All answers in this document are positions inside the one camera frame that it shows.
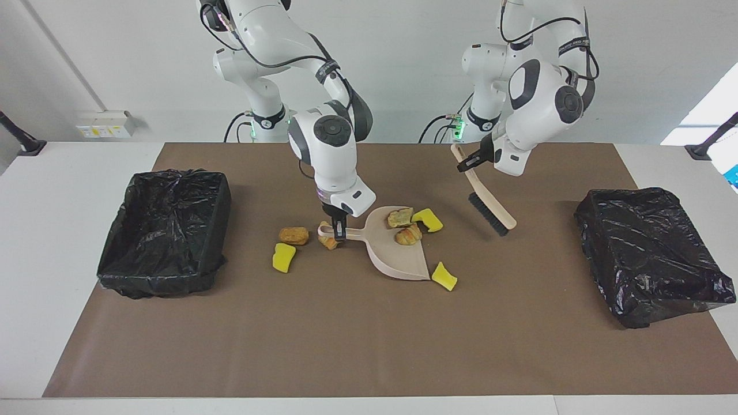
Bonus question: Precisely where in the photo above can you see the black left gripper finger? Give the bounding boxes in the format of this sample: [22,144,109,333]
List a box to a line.
[457,151,485,173]

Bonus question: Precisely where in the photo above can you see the black bag lined bin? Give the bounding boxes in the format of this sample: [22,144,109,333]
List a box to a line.
[574,187,737,330]
[96,168,232,299]

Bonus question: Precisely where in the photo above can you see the small croissant pastry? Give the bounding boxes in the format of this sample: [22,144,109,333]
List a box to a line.
[395,224,423,246]

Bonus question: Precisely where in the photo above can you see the black clamp stand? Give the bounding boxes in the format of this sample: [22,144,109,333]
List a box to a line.
[0,111,47,156]
[685,112,738,161]

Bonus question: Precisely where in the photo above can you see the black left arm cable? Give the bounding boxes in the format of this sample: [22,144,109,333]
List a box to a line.
[499,0,600,81]

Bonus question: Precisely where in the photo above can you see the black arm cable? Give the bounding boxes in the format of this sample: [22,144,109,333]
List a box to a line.
[199,0,353,116]
[499,0,600,81]

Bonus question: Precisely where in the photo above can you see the white wall socket box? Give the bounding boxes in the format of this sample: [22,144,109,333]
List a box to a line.
[76,111,137,139]

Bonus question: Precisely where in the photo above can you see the striped croissant pastry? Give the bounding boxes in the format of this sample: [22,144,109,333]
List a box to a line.
[319,221,344,251]

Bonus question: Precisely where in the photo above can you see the brown paper table mat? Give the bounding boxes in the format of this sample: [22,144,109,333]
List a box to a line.
[42,142,738,398]

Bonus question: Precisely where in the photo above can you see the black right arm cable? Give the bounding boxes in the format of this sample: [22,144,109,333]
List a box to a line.
[199,0,353,116]

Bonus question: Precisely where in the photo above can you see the beige hand brush black bristles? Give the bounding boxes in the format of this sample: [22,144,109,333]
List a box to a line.
[451,144,517,236]

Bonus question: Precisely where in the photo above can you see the black base cable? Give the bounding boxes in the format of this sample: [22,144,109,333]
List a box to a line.
[418,89,475,144]
[224,111,254,143]

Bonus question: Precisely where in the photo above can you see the pale pink plastic dustpan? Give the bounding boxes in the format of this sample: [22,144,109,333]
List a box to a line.
[318,206,431,281]

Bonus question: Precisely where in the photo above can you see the yellow green sponge piece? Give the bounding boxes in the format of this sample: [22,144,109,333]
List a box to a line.
[432,262,458,292]
[412,208,444,233]

